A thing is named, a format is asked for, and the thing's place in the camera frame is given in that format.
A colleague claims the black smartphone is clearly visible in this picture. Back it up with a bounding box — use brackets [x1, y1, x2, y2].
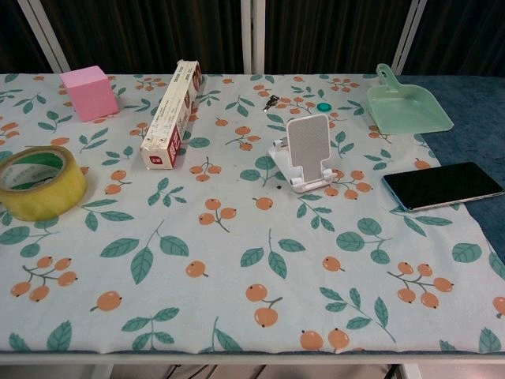
[381, 161, 500, 213]

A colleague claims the white folding phone stand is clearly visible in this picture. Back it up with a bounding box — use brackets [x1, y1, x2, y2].
[268, 114, 344, 193]

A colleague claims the floral fruit print tablecloth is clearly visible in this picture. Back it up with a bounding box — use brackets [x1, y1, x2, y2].
[0, 73, 505, 355]

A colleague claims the long white cardboard box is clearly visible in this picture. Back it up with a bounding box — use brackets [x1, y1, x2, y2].
[140, 58, 204, 171]

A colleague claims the green plastic dustpan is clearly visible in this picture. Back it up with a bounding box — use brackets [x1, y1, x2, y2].
[366, 62, 455, 135]

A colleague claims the pink cube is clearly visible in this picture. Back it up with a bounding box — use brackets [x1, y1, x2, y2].
[59, 66, 120, 122]

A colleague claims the yellow packing tape roll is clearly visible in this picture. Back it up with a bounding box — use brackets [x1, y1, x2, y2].
[0, 144, 88, 221]

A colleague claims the black pleated curtain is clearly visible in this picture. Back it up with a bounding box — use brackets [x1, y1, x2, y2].
[0, 0, 505, 77]

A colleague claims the blue table mat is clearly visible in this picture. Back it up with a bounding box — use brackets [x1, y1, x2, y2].
[396, 73, 505, 264]

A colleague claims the white frame post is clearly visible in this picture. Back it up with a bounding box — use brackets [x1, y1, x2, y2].
[17, 0, 69, 74]
[388, 0, 429, 77]
[240, 0, 266, 74]

